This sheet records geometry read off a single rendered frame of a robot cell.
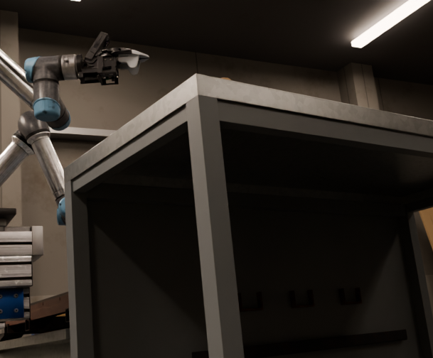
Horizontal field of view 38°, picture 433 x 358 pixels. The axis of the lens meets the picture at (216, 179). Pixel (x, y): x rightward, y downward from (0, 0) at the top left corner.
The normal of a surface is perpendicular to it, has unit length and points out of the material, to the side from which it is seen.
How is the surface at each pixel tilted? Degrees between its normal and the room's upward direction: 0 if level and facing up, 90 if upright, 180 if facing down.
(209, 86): 90
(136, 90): 90
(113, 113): 90
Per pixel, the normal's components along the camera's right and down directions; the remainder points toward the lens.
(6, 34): 0.45, -0.27
